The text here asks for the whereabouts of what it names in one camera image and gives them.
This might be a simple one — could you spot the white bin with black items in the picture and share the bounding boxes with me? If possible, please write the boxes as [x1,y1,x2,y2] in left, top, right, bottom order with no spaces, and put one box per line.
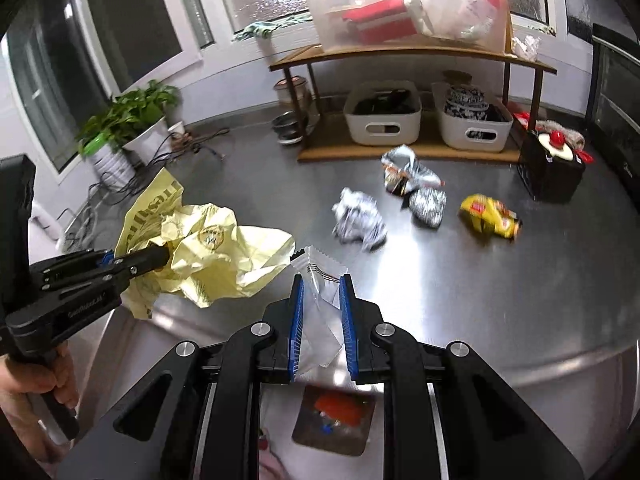
[343,80,422,147]

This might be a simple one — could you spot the crumpled white paper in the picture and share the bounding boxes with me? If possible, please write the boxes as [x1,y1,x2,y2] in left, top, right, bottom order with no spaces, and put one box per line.
[512,34,542,61]

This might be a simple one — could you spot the white plastic bag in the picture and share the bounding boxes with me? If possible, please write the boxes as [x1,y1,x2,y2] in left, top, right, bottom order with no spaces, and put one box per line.
[410,0,501,41]

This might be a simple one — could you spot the orange foam net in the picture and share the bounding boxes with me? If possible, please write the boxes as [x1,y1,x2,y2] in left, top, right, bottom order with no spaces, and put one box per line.
[315,392,363,426]

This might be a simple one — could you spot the red box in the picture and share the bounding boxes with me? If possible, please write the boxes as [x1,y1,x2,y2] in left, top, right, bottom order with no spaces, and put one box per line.
[342,2,418,43]

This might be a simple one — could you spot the black box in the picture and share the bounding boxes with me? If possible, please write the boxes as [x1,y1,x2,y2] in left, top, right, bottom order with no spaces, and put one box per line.
[517,130,587,205]

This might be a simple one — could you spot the small clear wrapper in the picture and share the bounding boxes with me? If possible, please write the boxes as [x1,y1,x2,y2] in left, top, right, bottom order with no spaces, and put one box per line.
[290,245,346,378]

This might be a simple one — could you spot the green cloth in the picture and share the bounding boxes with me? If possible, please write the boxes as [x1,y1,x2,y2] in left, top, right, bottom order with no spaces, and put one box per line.
[231,12,313,43]

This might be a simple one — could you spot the silver black snack wrapper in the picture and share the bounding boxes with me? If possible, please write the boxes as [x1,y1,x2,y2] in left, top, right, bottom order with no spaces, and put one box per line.
[381,144,446,196]

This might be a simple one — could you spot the potted green plant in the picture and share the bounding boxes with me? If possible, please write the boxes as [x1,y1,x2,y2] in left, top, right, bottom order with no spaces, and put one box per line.
[75,80,183,161]

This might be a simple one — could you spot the white canister with green lid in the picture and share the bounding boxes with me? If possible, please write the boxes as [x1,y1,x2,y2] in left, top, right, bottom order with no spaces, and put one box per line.
[82,132,136,191]

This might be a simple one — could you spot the black white patterned wrapper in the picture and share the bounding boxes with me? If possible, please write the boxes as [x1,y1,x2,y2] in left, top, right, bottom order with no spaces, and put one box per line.
[407,187,447,230]

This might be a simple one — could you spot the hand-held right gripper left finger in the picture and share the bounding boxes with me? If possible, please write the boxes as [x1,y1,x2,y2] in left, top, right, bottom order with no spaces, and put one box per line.
[55,276,306,480]

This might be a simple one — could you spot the yellow snack packet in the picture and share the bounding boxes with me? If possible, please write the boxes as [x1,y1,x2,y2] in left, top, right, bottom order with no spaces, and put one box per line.
[459,194,523,240]

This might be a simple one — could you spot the patterned bowl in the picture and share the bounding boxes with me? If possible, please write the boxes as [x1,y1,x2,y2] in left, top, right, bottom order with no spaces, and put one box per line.
[444,85,491,118]

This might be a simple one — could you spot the steel trash bin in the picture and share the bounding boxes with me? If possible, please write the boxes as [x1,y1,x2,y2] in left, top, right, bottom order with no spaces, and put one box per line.
[291,385,377,457]

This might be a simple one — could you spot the wooden shelf rack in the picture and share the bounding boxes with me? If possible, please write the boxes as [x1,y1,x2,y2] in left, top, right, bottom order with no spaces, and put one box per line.
[269,42,558,163]

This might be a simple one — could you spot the person's left hand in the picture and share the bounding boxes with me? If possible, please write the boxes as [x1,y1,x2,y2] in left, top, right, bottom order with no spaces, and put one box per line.
[0,342,80,463]

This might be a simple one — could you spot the white bin with bowls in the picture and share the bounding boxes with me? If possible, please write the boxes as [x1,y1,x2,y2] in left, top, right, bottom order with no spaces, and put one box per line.
[431,82,513,153]

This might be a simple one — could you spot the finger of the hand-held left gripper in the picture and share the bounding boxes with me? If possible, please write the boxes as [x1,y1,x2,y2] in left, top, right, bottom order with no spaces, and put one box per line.
[37,244,173,279]
[42,260,172,294]

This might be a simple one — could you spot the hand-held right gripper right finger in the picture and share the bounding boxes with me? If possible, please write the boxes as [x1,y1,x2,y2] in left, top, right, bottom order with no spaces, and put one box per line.
[340,276,586,480]

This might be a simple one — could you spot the yellow paper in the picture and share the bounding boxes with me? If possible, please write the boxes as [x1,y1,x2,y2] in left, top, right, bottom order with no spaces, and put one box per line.
[114,167,296,320]

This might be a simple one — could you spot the clear bottle with blue cap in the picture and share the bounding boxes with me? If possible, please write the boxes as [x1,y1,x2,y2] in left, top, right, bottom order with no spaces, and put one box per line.
[312,410,351,436]

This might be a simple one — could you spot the black cables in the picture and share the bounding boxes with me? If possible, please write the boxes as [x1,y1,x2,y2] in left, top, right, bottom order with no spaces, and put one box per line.
[55,130,231,251]

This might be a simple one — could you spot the clear plastic storage box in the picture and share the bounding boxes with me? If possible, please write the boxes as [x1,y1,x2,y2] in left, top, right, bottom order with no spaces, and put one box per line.
[291,0,510,53]

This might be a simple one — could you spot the black toaster oven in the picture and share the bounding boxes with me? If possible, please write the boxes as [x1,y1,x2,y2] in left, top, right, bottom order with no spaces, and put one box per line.
[587,22,640,181]

